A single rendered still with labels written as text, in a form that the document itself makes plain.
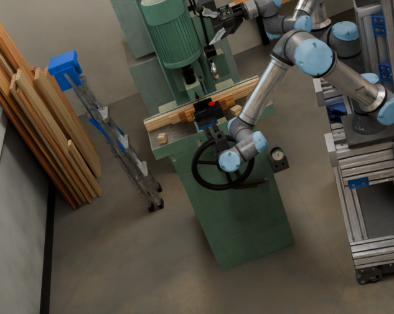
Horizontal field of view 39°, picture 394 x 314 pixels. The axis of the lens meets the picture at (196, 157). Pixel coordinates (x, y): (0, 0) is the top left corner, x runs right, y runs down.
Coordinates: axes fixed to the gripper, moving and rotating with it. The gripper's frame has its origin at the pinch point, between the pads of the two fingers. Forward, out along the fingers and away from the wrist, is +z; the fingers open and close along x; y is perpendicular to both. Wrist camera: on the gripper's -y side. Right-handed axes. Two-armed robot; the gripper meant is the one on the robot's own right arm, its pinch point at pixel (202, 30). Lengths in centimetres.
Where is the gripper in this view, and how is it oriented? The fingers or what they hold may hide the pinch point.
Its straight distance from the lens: 244.0
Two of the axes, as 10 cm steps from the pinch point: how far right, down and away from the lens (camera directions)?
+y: -1.3, -2.5, -9.6
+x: 3.4, 9.0, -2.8
